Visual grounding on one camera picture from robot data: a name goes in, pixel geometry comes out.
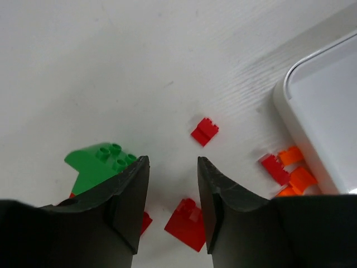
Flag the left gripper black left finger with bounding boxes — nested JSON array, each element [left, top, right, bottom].
[[1, 156, 149, 267]]

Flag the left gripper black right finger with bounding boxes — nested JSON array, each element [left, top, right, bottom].
[[197, 157, 356, 267]]

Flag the red flat lego brick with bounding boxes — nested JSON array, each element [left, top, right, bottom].
[[164, 198, 206, 252]]

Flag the dark red lego brick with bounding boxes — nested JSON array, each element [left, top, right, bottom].
[[259, 154, 290, 186]]

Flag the orange lego brick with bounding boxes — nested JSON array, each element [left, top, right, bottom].
[[278, 146, 304, 166]]

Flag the red lego slope brick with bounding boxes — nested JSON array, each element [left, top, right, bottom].
[[191, 117, 219, 147]]

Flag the white three-compartment tray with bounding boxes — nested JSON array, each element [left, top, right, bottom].
[[273, 32, 356, 194]]

